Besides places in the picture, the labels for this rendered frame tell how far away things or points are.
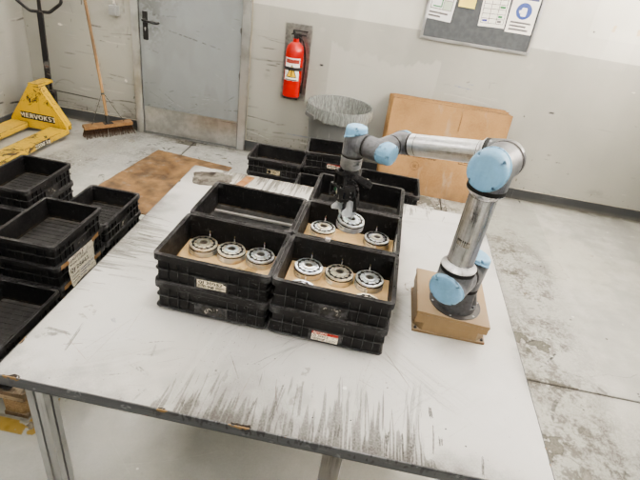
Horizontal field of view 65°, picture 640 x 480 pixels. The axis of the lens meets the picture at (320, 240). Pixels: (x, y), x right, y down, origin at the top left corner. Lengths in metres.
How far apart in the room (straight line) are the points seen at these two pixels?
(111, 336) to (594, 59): 4.20
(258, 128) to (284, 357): 3.52
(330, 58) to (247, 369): 3.46
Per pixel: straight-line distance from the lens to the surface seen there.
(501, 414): 1.71
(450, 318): 1.84
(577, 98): 4.91
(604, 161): 5.17
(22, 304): 2.67
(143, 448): 2.33
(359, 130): 1.70
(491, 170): 1.46
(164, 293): 1.80
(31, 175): 3.33
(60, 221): 2.82
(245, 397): 1.54
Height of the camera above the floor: 1.87
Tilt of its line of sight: 31 degrees down
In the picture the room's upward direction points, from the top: 9 degrees clockwise
